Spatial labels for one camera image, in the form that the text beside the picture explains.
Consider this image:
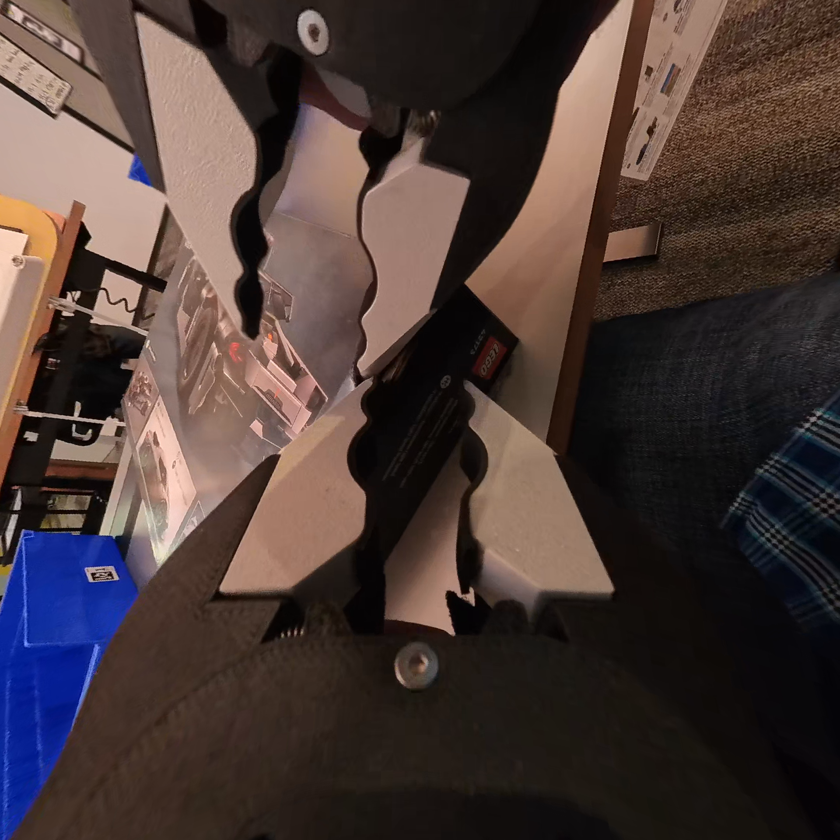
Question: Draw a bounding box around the lego set cardboard box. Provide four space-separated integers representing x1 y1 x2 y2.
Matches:
120 203 521 572

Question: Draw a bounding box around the black box with white labels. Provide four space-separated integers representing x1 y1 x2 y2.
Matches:
0 0 140 155

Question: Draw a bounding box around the blue plastic bin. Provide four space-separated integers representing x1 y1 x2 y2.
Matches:
0 530 143 840

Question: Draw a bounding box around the black coiled cable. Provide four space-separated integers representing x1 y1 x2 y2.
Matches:
97 287 147 320

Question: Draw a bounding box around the printed paper sheet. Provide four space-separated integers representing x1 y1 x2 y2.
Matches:
620 0 731 182

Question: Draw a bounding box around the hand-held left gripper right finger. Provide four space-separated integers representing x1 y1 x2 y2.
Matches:
446 382 617 605

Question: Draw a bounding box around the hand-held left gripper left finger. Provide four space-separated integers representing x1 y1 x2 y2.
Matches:
218 384 375 599

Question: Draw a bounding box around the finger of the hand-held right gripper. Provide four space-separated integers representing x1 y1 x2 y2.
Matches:
354 128 471 382
133 12 304 341

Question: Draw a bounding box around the wooden rack with black frame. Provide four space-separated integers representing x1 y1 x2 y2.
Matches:
0 196 168 546

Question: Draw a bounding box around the person's blue jeans leg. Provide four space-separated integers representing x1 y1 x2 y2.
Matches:
570 272 840 840

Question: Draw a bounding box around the white plastic box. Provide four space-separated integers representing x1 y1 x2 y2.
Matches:
0 226 48 409

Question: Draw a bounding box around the person's plaid shirt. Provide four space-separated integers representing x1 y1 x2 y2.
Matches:
721 392 840 634

